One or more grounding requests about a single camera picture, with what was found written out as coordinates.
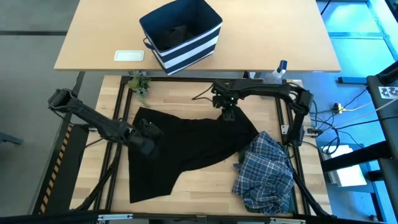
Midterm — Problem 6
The small green succulent plant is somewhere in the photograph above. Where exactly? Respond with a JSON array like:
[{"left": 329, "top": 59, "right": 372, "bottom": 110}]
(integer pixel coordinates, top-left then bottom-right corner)
[{"left": 127, "top": 70, "right": 153, "bottom": 108}]

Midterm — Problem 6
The black aluminium table frame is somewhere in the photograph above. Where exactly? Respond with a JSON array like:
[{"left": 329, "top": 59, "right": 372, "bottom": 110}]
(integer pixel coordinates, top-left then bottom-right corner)
[{"left": 73, "top": 75, "right": 332, "bottom": 220}]

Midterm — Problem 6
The navy white striped fabric bin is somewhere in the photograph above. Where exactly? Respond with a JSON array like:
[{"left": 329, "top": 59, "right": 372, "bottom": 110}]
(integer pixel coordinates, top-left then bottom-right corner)
[{"left": 139, "top": 0, "right": 224, "bottom": 77}]

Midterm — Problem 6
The white rectangular tray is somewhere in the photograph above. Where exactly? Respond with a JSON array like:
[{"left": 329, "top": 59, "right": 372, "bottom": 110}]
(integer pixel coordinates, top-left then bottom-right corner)
[{"left": 113, "top": 50, "right": 146, "bottom": 62}]

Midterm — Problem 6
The clear spray bottle blue nozzle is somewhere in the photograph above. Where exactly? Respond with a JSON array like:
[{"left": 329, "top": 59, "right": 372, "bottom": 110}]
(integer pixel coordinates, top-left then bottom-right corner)
[{"left": 269, "top": 59, "right": 289, "bottom": 85}]

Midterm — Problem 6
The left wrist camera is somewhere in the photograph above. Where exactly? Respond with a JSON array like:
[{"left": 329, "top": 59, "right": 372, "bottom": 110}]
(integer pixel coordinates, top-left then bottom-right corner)
[{"left": 136, "top": 139, "right": 157, "bottom": 157}]

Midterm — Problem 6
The light wooden desk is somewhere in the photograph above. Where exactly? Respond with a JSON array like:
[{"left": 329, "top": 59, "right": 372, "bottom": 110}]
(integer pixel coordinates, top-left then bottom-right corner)
[{"left": 53, "top": 0, "right": 342, "bottom": 73}]

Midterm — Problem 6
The black yellow striped base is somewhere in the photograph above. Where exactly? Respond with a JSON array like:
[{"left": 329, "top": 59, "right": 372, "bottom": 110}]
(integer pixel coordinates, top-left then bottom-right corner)
[{"left": 32, "top": 123, "right": 91, "bottom": 216}]

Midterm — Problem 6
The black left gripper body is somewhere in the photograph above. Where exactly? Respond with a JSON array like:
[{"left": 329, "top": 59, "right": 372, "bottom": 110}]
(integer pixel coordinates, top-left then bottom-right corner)
[{"left": 132, "top": 119, "right": 165, "bottom": 142}]

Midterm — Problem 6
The white box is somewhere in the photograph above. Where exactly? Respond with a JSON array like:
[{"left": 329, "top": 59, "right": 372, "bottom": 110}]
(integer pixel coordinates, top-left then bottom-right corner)
[{"left": 322, "top": 144, "right": 368, "bottom": 187}]

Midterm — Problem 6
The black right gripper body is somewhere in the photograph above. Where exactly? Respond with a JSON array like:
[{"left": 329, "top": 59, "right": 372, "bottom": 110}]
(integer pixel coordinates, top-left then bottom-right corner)
[{"left": 211, "top": 79, "right": 246, "bottom": 110}]

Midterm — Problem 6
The blue plaid shirt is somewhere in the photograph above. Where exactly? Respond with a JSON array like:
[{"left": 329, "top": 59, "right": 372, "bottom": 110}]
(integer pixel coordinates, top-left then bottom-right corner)
[{"left": 231, "top": 130, "right": 295, "bottom": 216}]

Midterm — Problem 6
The black knit garment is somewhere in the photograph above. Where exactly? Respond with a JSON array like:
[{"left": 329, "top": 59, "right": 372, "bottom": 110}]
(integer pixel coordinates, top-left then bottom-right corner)
[{"left": 127, "top": 105, "right": 261, "bottom": 205}]

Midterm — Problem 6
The dark green button shirt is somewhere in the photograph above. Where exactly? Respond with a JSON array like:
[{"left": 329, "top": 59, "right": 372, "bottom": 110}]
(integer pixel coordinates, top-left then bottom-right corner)
[{"left": 236, "top": 140, "right": 296, "bottom": 215}]

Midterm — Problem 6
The black folded cloth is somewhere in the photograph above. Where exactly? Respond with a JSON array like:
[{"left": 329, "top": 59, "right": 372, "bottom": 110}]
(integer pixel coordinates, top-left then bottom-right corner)
[{"left": 155, "top": 24, "right": 196, "bottom": 51}]

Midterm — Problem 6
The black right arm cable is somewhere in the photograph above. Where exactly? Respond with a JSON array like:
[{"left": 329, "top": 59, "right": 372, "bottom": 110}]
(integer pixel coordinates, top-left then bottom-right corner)
[{"left": 191, "top": 82, "right": 215, "bottom": 102}]

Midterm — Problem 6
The white marker card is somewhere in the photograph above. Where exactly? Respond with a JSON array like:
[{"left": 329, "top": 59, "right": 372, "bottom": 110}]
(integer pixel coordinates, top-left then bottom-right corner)
[{"left": 378, "top": 86, "right": 398, "bottom": 100}]

